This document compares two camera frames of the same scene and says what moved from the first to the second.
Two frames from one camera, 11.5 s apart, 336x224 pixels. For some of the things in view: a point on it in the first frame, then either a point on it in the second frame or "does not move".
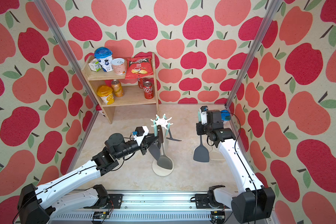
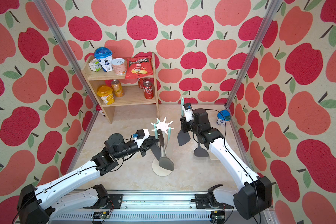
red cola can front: [148, 88] does not move
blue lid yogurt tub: [104, 55] does not move
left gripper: [148, 142] does not move
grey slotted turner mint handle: [154, 149] → [183, 137]
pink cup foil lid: [119, 65] does not move
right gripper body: [203, 129] → [186, 126]
